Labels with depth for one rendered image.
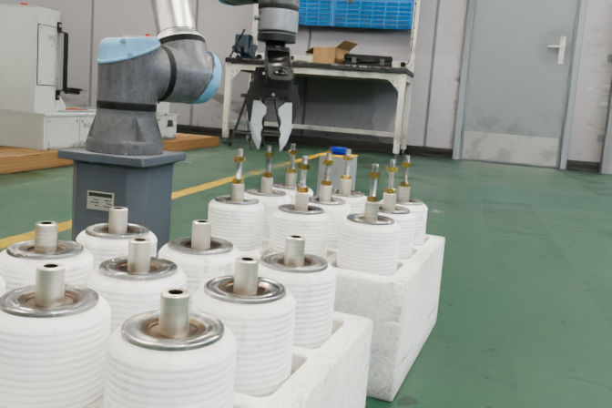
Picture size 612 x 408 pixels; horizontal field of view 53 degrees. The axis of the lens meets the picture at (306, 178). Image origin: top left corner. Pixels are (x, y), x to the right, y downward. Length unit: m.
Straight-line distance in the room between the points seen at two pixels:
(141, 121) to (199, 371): 0.85
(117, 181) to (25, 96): 2.30
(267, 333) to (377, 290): 0.39
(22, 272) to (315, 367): 0.30
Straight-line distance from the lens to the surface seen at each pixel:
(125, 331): 0.48
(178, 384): 0.45
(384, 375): 0.96
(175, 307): 0.47
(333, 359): 0.63
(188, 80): 1.32
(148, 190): 1.24
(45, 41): 3.51
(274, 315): 0.55
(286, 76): 1.07
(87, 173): 1.26
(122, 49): 1.25
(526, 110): 5.99
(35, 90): 3.47
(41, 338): 0.52
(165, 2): 1.40
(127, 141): 1.24
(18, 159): 3.18
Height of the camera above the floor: 0.43
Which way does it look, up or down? 7 degrees down
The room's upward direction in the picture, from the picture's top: 4 degrees clockwise
